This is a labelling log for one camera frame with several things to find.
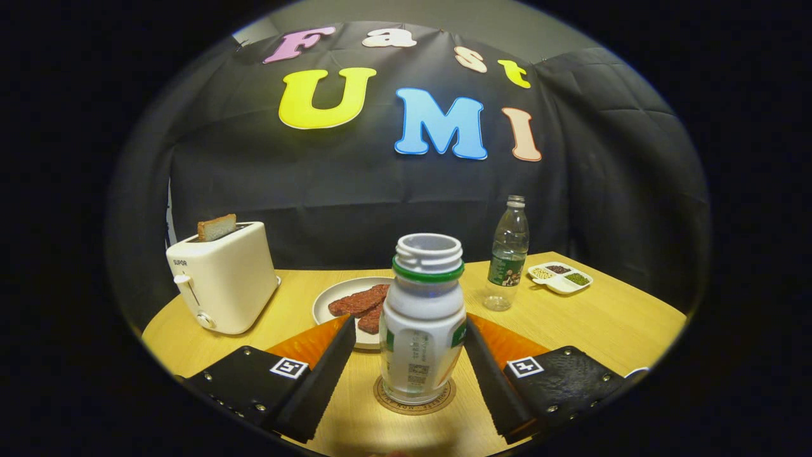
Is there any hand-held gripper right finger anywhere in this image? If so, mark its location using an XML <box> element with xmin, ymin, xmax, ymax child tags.
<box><xmin>463</xmin><ymin>312</ymin><xmax>630</xmax><ymax>445</ymax></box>

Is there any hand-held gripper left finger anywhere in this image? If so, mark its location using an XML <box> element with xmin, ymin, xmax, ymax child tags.
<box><xmin>184</xmin><ymin>314</ymin><xmax>357</xmax><ymax>445</ymax></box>

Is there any round cork coaster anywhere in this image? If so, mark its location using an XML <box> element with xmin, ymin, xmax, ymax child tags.
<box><xmin>373</xmin><ymin>374</ymin><xmax>457</xmax><ymax>416</ymax></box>

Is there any white juice bottle green ring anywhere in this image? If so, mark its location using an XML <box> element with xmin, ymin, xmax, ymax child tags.
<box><xmin>379</xmin><ymin>233</ymin><xmax>468</xmax><ymax>406</ymax></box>

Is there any clear water bottle green label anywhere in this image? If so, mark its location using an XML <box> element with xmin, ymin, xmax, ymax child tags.
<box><xmin>483</xmin><ymin>195</ymin><xmax>530</xmax><ymax>312</ymax></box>

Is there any short red meat slice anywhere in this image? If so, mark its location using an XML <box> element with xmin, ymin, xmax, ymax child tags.
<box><xmin>357</xmin><ymin>303</ymin><xmax>384</xmax><ymax>335</ymax></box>

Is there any round beige plate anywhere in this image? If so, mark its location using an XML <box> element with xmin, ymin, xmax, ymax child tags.
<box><xmin>312</xmin><ymin>277</ymin><xmax>395</xmax><ymax>351</ymax></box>

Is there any long red meat slice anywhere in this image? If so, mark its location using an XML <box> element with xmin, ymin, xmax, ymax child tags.
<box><xmin>327</xmin><ymin>284</ymin><xmax>391</xmax><ymax>318</ymax></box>

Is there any white divided sauce dish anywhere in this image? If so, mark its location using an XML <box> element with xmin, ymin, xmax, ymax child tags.
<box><xmin>528</xmin><ymin>262</ymin><xmax>594</xmax><ymax>295</ymax></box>

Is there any wooden table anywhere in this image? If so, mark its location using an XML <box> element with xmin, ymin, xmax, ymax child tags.
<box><xmin>141</xmin><ymin>251</ymin><xmax>689</xmax><ymax>457</ymax></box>

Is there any white toaster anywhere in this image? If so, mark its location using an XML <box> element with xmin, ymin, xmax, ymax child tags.
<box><xmin>166</xmin><ymin>221</ymin><xmax>282</xmax><ymax>336</ymax></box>

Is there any toasted bread slice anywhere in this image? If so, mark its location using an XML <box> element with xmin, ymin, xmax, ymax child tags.
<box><xmin>197</xmin><ymin>213</ymin><xmax>238</xmax><ymax>242</ymax></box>

